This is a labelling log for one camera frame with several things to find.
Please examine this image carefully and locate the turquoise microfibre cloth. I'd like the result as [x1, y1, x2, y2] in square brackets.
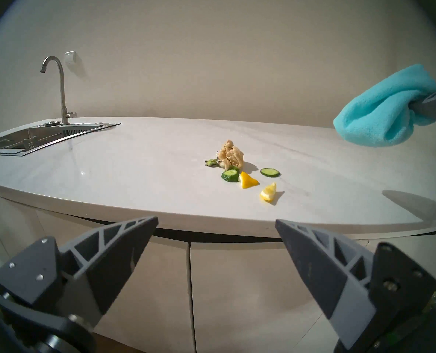
[333, 64, 436, 147]

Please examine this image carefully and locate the steel gooseneck faucet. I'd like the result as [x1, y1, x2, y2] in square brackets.
[40, 56, 77, 125]

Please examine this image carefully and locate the crumpled beige paper ball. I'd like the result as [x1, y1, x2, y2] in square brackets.
[218, 140, 245, 171]

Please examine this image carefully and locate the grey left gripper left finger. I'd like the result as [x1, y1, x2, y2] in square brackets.
[0, 216, 159, 317]

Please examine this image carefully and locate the deep yellow lemon wedge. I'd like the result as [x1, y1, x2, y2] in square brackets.
[240, 171, 260, 189]

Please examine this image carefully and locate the pale yellow lemon wedge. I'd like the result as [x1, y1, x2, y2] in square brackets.
[260, 182, 277, 202]

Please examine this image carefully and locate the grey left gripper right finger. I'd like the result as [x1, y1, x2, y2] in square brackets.
[276, 219, 436, 351]

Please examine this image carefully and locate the steel sink drain rack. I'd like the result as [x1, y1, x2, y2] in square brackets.
[0, 127, 93, 150]

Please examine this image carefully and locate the stainless steel sink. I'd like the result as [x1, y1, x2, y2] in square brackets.
[0, 121, 121, 157]

